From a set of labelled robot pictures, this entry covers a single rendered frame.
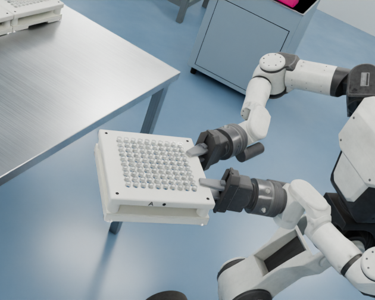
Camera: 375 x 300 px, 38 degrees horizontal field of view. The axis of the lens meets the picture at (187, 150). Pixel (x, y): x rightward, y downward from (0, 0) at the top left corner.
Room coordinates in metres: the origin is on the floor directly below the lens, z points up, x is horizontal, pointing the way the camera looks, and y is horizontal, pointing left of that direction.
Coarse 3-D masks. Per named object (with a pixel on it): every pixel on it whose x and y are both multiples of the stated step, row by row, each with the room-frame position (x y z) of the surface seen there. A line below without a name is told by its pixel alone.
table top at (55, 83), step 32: (32, 32) 1.73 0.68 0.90; (64, 32) 1.82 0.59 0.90; (96, 32) 1.91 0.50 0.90; (0, 64) 1.46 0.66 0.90; (32, 64) 1.53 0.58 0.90; (64, 64) 1.60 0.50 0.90; (96, 64) 1.68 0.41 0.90; (128, 64) 1.77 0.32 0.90; (160, 64) 1.86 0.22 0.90; (0, 96) 1.30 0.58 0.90; (32, 96) 1.36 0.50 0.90; (64, 96) 1.42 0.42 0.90; (96, 96) 1.49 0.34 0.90; (128, 96) 1.56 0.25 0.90; (0, 128) 1.16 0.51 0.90; (32, 128) 1.21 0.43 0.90; (64, 128) 1.27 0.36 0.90; (0, 160) 1.04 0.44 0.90; (32, 160) 1.10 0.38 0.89
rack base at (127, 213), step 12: (96, 144) 1.08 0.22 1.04; (96, 156) 1.04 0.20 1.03; (96, 168) 1.02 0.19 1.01; (108, 216) 0.86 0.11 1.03; (120, 216) 0.88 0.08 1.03; (132, 216) 0.89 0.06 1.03; (144, 216) 0.90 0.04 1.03; (156, 216) 0.91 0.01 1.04; (168, 216) 0.92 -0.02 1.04; (180, 216) 0.94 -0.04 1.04; (192, 216) 0.95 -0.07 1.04
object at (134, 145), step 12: (132, 144) 1.06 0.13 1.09; (132, 156) 1.01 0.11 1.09; (144, 156) 1.03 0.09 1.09; (156, 156) 1.05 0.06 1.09; (132, 168) 0.97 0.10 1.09; (156, 168) 1.00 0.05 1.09; (168, 168) 1.02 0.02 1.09; (180, 168) 1.04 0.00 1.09; (132, 180) 0.94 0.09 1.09; (144, 180) 0.95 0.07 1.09; (156, 180) 0.96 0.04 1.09; (180, 180) 0.99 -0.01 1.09
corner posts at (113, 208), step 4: (108, 204) 0.87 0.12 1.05; (112, 204) 0.87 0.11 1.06; (116, 204) 0.87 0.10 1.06; (108, 208) 0.87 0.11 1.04; (112, 208) 0.87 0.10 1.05; (116, 208) 0.87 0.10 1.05; (112, 212) 0.87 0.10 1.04; (196, 212) 0.97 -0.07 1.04; (200, 212) 0.96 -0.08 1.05; (204, 212) 0.96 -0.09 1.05; (204, 216) 0.97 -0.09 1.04
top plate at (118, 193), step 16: (112, 144) 1.04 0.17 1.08; (176, 144) 1.14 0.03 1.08; (192, 144) 1.16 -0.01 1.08; (112, 160) 0.98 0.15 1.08; (192, 160) 1.10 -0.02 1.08; (112, 176) 0.93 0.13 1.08; (144, 176) 0.97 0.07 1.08; (112, 192) 0.88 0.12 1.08; (128, 192) 0.90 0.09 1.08; (144, 192) 0.92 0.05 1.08; (160, 192) 0.94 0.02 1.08; (176, 192) 0.96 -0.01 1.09; (192, 192) 0.98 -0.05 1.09; (208, 192) 1.00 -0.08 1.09; (208, 208) 0.96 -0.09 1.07
